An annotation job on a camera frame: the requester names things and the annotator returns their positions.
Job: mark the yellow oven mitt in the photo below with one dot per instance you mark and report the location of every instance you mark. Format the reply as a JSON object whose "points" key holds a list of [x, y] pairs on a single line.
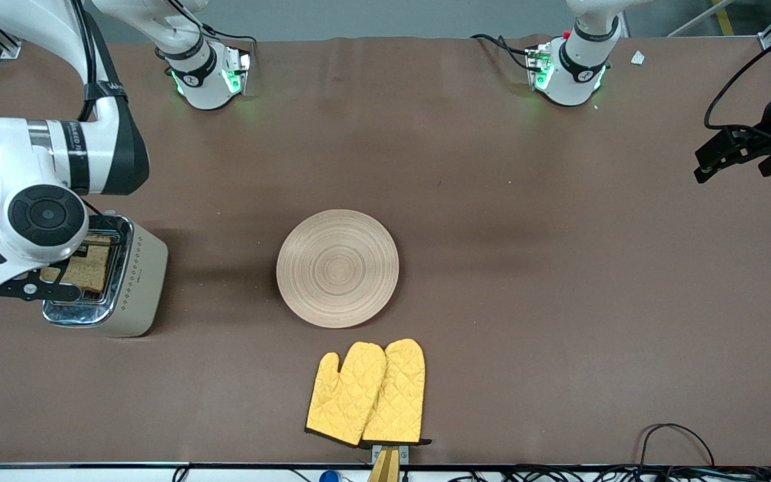
{"points": [[345, 395], [399, 395]]}

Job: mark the yellow camera mount bracket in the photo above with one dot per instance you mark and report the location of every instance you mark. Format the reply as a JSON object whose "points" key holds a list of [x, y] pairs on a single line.
{"points": [[387, 462]]}

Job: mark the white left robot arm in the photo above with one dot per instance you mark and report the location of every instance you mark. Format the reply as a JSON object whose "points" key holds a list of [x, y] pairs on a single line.
{"points": [[576, 73]]}

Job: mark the brown table cover mat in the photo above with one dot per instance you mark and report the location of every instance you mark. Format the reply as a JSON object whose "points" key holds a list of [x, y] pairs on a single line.
{"points": [[492, 201]]}

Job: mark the beige chrome toaster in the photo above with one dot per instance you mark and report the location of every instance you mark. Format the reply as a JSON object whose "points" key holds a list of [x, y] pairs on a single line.
{"points": [[141, 281]]}

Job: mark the blue round cap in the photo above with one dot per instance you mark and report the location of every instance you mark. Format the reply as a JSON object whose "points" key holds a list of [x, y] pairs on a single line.
{"points": [[328, 476]]}

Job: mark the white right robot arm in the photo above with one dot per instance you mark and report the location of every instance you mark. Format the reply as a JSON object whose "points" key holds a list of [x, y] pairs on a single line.
{"points": [[44, 214]]}

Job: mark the white paper scrap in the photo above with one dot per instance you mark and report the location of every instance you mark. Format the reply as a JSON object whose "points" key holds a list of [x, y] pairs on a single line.
{"points": [[638, 58]]}

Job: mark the round wooden plate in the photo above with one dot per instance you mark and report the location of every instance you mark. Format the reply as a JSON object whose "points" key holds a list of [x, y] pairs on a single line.
{"points": [[338, 268]]}

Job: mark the brown bread slice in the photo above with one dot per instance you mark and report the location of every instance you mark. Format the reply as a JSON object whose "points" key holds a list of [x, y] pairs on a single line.
{"points": [[94, 268]]}

